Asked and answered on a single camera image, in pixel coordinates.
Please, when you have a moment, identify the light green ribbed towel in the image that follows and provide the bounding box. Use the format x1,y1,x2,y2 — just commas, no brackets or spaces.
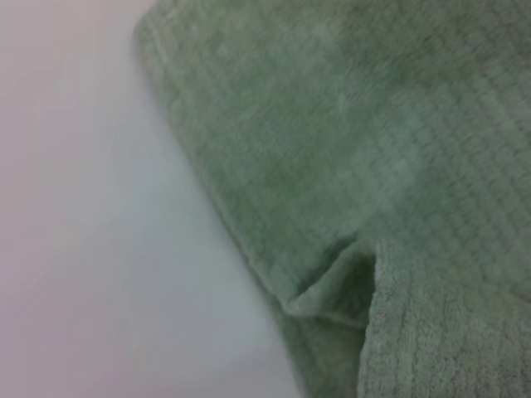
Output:
133,0,531,398

